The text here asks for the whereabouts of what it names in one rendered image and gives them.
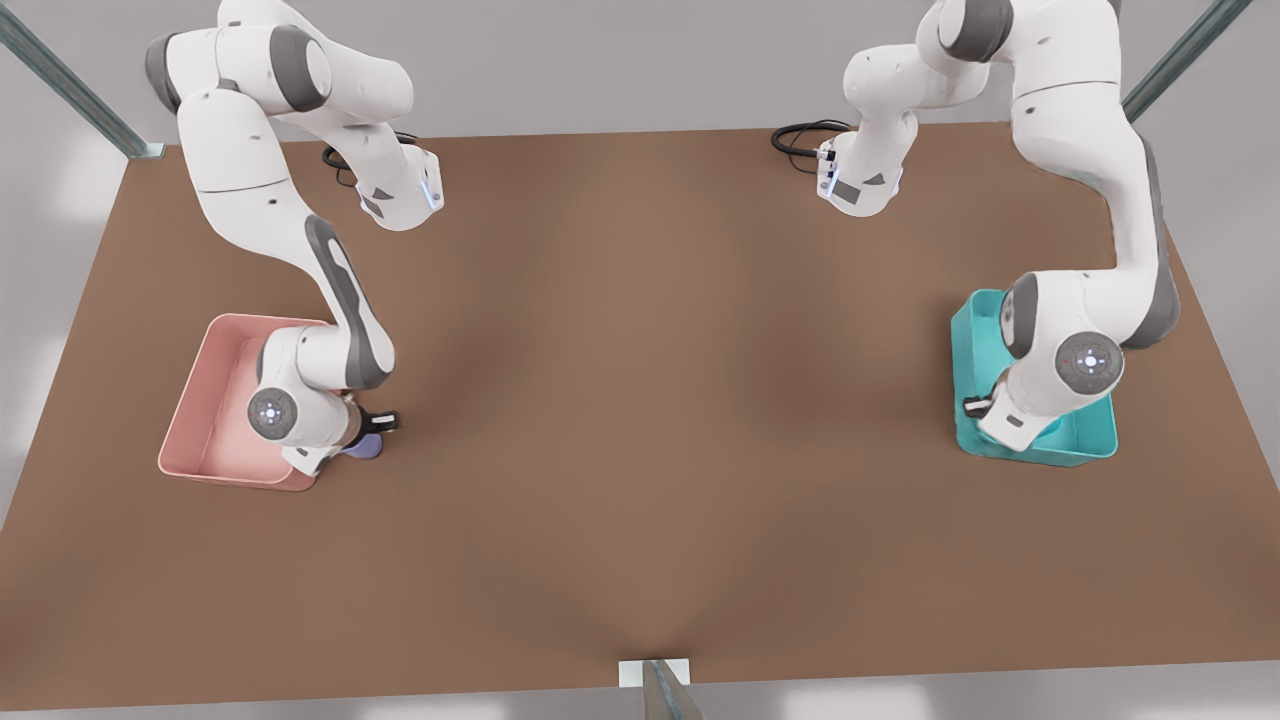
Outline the teal plastic box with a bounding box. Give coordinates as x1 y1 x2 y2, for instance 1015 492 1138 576
950 289 1119 469

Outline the pink plastic box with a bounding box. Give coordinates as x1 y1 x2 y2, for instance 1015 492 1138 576
158 313 333 492

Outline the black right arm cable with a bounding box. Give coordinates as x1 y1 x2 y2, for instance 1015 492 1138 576
321 131 421 189

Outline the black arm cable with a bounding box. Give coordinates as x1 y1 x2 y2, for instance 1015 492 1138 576
321 131 421 189
771 120 857 177

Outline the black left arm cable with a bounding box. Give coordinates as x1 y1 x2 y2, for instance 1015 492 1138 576
771 120 857 177

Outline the silver frame post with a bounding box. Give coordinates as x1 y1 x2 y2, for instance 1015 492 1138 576
0 8 166 161
618 658 705 720
1120 0 1256 123

